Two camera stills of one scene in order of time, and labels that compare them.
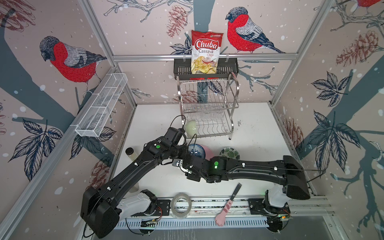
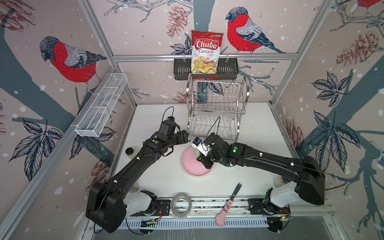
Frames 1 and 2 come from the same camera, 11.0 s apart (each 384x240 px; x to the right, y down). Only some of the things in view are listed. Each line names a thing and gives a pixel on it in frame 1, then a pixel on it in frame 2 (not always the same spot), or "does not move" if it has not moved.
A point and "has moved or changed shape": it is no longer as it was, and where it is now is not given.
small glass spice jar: [129, 151] does not move
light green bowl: [191, 126] → [197, 153]
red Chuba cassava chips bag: [205, 52] does not move
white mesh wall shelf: [102, 105] does not move
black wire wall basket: [182, 70] does not move
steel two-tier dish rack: [207, 105] has moved or changed shape
